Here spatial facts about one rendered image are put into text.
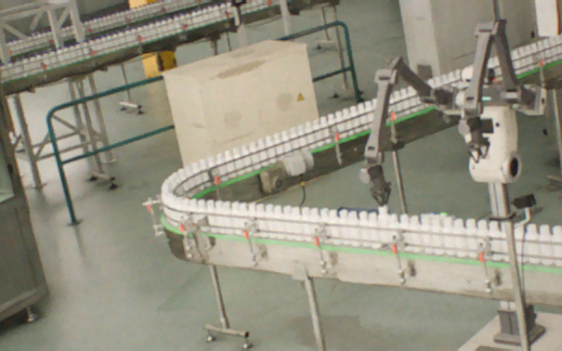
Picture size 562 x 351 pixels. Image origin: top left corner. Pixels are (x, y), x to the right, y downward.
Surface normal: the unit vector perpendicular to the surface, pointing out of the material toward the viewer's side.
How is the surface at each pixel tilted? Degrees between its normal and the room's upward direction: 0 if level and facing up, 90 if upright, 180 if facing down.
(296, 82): 90
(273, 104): 90
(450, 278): 90
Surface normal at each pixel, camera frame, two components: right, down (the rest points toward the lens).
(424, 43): -0.84, 0.30
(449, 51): 0.54, 0.14
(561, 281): -0.61, 0.33
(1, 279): 0.76, 0.04
